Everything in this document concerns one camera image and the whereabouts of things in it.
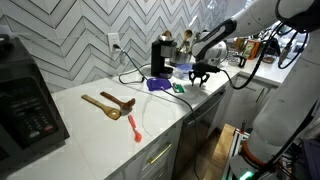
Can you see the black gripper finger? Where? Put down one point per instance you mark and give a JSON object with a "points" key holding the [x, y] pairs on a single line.
{"points": [[192, 77], [204, 79]]}

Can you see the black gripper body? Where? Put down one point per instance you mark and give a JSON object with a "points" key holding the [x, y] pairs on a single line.
{"points": [[200, 69]]}

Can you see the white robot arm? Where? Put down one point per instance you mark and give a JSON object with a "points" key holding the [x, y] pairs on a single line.
{"points": [[288, 111]]}

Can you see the clear plastic container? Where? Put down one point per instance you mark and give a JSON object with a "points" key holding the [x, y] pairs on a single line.
{"points": [[182, 71]]}

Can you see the metal utensil holder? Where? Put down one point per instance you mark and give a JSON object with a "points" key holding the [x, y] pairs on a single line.
{"points": [[180, 58]]}

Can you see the black coffee maker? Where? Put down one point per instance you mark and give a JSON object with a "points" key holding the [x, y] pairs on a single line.
{"points": [[163, 47]]}

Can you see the purple plastic bowl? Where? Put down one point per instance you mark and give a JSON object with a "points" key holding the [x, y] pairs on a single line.
{"points": [[155, 84]]}

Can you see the orange food box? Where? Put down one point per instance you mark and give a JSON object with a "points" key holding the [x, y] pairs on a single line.
{"points": [[250, 49]]}

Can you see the dark wooden spoon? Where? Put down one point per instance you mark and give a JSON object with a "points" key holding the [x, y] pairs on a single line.
{"points": [[127, 106]]}

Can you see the red silicone spatula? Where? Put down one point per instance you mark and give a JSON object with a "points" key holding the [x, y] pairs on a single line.
{"points": [[138, 136]]}

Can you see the light wooden slotted spoon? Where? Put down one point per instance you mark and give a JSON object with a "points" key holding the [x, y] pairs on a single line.
{"points": [[110, 112]]}

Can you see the wooden platform board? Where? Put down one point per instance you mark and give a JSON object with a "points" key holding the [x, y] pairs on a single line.
{"points": [[220, 154]]}

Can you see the black microwave oven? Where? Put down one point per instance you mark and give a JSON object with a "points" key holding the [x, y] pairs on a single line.
{"points": [[29, 119]]}

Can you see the oven door handle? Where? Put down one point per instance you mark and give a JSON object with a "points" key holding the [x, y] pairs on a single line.
{"points": [[206, 112]]}

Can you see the white wall outlet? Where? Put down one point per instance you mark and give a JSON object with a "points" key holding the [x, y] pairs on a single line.
{"points": [[113, 38]]}

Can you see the gold drawer handle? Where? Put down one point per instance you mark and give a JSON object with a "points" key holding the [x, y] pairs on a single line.
{"points": [[151, 160]]}

